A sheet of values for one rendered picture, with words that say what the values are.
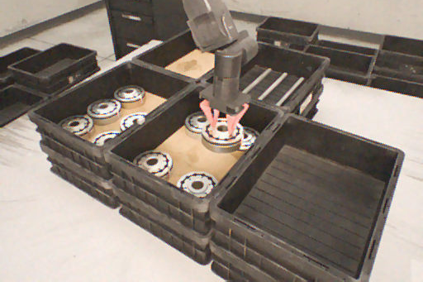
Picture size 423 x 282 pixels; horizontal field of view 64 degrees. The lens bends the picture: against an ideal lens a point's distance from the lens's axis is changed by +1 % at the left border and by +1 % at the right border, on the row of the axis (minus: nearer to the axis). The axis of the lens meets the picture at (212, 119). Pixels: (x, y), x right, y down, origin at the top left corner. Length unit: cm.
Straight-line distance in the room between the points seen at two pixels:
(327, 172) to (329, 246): 22
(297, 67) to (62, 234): 95
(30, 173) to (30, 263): 33
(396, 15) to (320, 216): 336
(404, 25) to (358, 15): 45
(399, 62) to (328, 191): 158
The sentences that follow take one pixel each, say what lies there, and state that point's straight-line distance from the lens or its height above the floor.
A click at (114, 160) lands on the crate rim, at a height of 93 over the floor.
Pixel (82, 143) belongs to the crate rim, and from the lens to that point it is 88.
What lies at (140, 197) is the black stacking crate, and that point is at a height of 83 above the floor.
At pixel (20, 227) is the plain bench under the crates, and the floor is 70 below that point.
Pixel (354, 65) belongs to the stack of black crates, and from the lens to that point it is 226.
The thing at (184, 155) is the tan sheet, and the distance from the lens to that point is 94.
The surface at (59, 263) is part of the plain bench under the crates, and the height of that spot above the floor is 70.
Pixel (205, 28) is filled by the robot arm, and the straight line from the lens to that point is 70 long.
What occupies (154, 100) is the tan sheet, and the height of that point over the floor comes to 83.
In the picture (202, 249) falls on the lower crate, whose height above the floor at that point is 76.
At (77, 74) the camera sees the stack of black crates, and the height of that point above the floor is 52.
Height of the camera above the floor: 145
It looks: 36 degrees down
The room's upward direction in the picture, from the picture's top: straight up
